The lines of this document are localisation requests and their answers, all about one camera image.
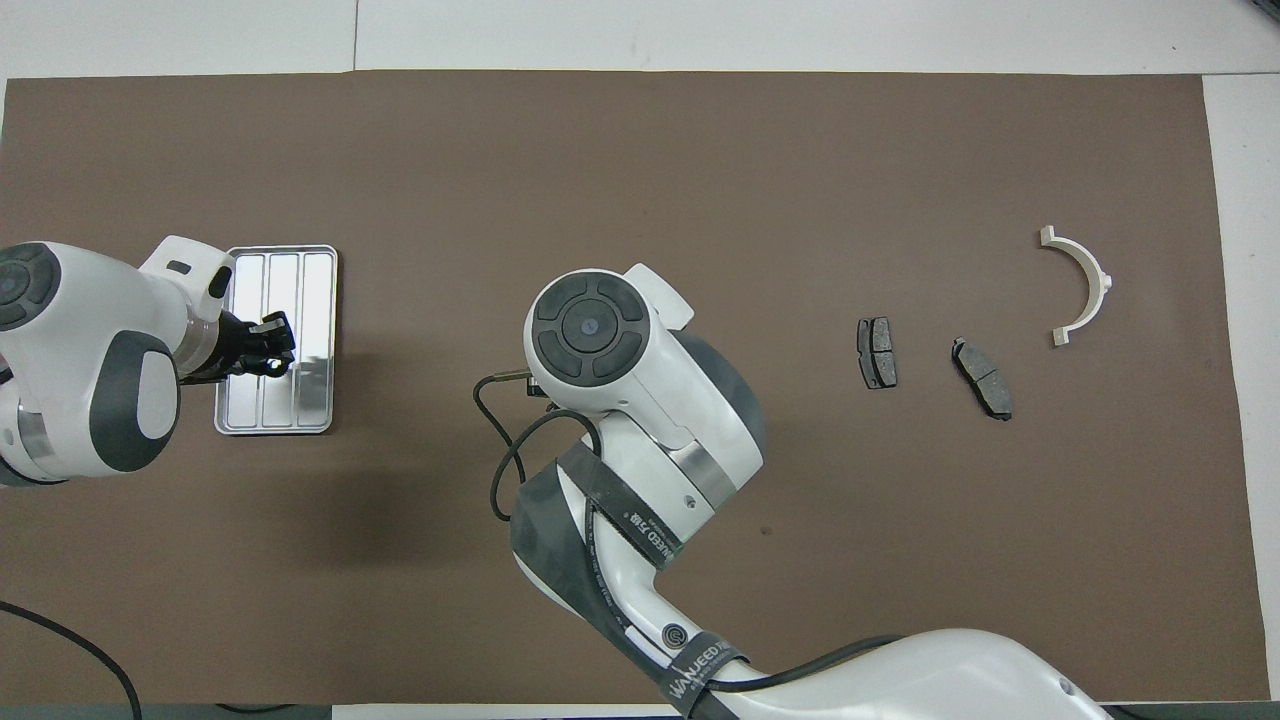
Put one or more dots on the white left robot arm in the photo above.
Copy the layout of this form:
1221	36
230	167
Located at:
70	340

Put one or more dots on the silver metal tray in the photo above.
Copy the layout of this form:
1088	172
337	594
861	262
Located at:
315	310

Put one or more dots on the white semicircular bracket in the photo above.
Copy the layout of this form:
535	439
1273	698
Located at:
1084	256

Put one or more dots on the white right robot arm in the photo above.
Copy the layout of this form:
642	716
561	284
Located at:
640	400

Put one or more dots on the brown paper table mat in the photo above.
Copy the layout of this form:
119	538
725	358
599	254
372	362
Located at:
900	550

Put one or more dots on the short dark brake pad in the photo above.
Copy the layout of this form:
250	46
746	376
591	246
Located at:
877	352

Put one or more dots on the long dark brake pad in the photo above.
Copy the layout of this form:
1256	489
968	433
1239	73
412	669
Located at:
982	378

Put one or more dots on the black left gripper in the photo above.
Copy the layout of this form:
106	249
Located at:
228	348

